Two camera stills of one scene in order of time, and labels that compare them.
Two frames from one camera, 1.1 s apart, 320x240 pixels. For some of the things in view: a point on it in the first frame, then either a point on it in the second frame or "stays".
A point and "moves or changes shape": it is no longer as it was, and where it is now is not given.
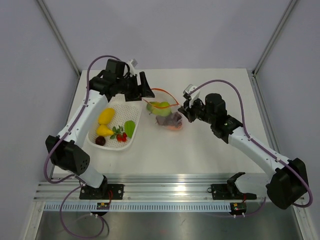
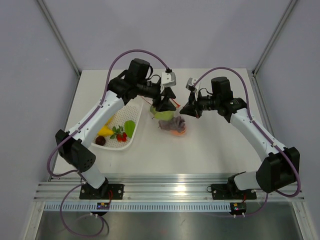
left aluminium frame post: (54, 25) stays
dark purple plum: (100, 140) stays
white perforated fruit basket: (116, 126) stays
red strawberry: (122, 138) stays
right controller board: (238, 208) stays
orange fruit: (172, 127) → (175, 133)
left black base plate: (103, 192) stays
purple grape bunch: (174, 119) moves or changes shape
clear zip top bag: (164, 108) moves or changes shape
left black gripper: (143, 90) → (165, 104)
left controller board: (103, 206) stays
